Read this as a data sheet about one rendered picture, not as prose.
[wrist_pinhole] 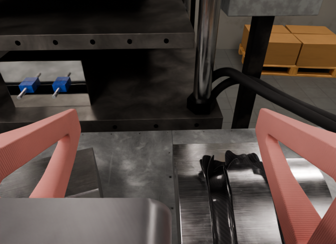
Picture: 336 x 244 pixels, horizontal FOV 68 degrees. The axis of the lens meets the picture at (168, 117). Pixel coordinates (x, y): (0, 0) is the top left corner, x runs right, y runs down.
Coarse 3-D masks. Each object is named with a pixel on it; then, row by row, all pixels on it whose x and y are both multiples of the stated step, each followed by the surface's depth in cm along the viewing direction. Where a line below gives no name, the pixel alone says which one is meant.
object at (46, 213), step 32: (32, 128) 9; (64, 128) 11; (0, 160) 7; (64, 160) 11; (32, 192) 11; (64, 192) 12; (0, 224) 5; (32, 224) 5; (64, 224) 5; (96, 224) 5; (128, 224) 5; (160, 224) 5
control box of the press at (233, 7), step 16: (224, 0) 83; (240, 0) 77; (256, 0) 78; (272, 0) 78; (288, 0) 78; (304, 0) 78; (320, 0) 78; (240, 16) 81; (256, 16) 87; (272, 16) 86; (256, 32) 89; (256, 48) 92; (256, 64) 96; (240, 96) 106; (240, 112) 109; (240, 128) 114
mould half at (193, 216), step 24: (192, 144) 62; (216, 144) 62; (240, 144) 62; (192, 168) 46; (240, 168) 46; (312, 168) 46; (192, 192) 42; (240, 192) 42; (264, 192) 42; (312, 192) 42; (192, 216) 40; (240, 216) 40; (264, 216) 41; (192, 240) 39; (240, 240) 39; (264, 240) 39
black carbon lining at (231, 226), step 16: (208, 160) 47; (240, 160) 46; (256, 160) 46; (208, 176) 50; (224, 176) 45; (208, 192) 42; (224, 192) 44; (224, 208) 41; (224, 224) 40; (224, 240) 39
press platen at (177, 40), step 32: (0, 0) 117; (32, 0) 117; (64, 0) 117; (96, 0) 117; (128, 0) 116; (160, 0) 116; (0, 32) 77; (32, 32) 77; (64, 32) 77; (96, 32) 77; (128, 32) 77; (160, 32) 77; (192, 32) 77
